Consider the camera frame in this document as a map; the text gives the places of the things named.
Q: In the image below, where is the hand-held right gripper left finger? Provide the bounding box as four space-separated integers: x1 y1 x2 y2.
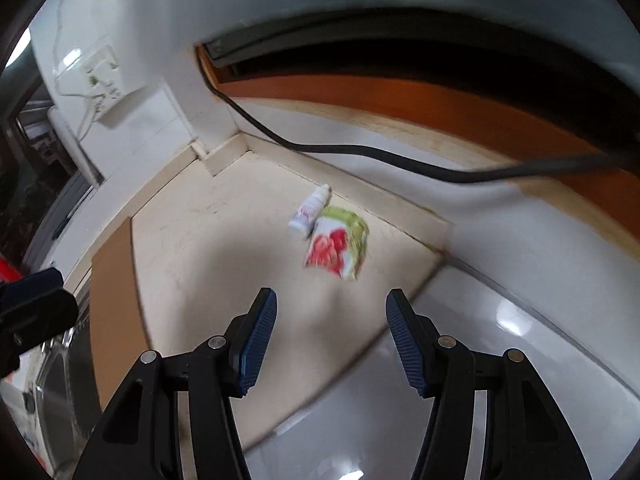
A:
72 287 279 480

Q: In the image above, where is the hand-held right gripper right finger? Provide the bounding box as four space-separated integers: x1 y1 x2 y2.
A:
385 288 593 480

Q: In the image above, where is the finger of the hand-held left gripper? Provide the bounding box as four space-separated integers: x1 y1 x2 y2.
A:
0 268 79 376

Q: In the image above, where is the red foil packet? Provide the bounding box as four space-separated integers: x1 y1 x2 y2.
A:
0 255 24 285

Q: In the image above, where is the green and red snack packet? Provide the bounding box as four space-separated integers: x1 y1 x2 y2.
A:
303 205 371 281

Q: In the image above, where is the brown cardboard sheet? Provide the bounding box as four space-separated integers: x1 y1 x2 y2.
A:
89 217 152 412

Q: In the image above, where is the grey framed window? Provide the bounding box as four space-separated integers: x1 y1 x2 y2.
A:
0 85 97 272

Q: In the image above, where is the stainless steel sink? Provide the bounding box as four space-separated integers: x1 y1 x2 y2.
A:
0 320 107 480

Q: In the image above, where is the small white plastic bottle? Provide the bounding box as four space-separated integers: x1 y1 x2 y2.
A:
288 184 332 239

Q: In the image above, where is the thick black cable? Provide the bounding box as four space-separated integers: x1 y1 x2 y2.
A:
199 54 640 184

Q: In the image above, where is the white wall socket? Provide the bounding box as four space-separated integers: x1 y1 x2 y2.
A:
54 45 144 124

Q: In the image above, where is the white wall cable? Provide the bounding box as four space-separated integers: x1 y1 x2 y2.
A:
49 0 102 137

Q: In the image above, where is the brown wooden frame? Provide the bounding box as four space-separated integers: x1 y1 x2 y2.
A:
194 42 640 202

